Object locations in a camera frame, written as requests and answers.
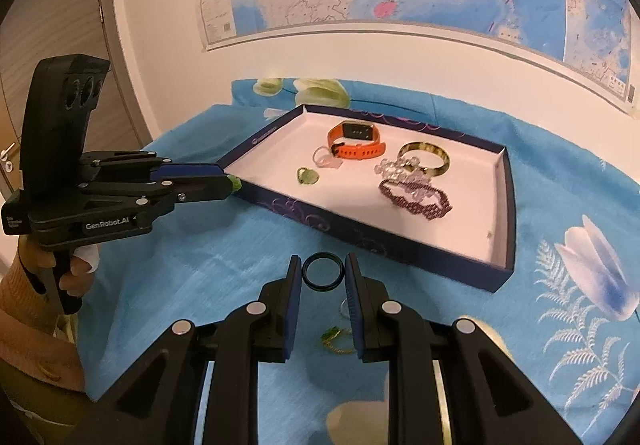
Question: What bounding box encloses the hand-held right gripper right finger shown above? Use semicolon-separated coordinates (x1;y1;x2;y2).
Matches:
344;252;583;445

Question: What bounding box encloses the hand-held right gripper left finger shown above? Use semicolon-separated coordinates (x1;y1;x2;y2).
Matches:
65;255;303;445

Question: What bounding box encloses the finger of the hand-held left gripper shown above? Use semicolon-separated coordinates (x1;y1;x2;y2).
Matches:
80;174;236;221
80;150;226;181

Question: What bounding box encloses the black ring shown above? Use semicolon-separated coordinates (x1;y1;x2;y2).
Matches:
302;252;346;291

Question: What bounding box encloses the navy cardboard box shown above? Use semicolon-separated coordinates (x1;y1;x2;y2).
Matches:
220;104;517;293

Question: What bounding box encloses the pink clear ring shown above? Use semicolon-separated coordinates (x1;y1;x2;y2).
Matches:
312;146;346;171

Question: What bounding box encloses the dark red beaded bracelet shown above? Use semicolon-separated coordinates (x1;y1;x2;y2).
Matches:
378;178;454;219

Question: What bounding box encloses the clear crystal bracelet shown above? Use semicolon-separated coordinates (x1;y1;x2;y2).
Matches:
375;156;441;206

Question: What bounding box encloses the orange wrist watch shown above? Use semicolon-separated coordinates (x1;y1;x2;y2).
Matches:
327;121;388;159

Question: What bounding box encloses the amber bangle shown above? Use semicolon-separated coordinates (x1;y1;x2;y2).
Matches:
397;141;451;178

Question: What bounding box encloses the person's left forearm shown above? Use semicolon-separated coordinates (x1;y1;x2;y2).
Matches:
0;240;87;393

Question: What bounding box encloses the person's left hand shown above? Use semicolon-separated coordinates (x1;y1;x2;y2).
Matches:
57;245;101;298

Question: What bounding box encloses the blue floral cloth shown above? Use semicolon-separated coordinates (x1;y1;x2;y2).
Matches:
75;78;640;445

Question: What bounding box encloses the grey wooden door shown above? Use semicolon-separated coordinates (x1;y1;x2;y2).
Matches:
0;0;151;206

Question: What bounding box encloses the person's olive garment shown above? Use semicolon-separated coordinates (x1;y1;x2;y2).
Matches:
0;360;98;428

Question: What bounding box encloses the gold ring with green stone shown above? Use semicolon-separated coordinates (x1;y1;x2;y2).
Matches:
321;326;359;356

